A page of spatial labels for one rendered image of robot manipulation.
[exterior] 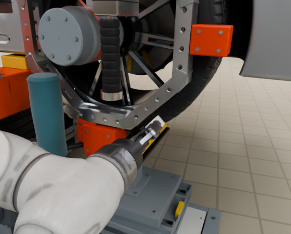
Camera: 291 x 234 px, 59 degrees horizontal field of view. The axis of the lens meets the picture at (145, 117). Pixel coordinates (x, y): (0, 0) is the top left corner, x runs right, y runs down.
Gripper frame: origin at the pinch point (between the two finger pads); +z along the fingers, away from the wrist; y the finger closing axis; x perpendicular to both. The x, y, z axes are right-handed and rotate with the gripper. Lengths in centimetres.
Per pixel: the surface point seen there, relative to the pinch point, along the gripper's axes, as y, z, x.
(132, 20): 7.7, 16.1, 27.8
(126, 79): -6.9, 16.2, 16.8
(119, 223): -47, 11, -22
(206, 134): -48, 138, -42
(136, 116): -7.2, 6.9, 5.0
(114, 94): 7.0, -16.4, 10.6
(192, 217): -34, 33, -45
